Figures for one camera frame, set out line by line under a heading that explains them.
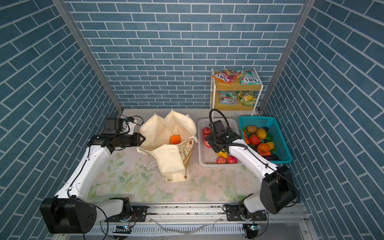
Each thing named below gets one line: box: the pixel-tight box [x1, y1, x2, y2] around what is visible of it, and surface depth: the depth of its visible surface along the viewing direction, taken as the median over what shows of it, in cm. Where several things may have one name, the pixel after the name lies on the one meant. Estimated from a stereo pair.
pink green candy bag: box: [219, 90, 239, 105], surface depth 105 cm
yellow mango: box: [256, 128, 267, 140], surface depth 98 cm
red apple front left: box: [216, 156, 226, 164], surface depth 89 cm
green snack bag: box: [235, 68, 261, 86], surface depth 92 cm
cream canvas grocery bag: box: [136, 110, 198, 183], surface depth 82 cm
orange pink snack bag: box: [212, 68, 239, 85], surface depth 90 cm
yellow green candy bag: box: [237, 91, 257, 107], surface depth 106 cm
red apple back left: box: [202, 127, 211, 135], surface depth 103 cm
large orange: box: [171, 134, 181, 145], surface depth 98 cm
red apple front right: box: [226, 155, 238, 164], surface depth 90 cm
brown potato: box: [247, 125, 258, 134], surface depth 106 cm
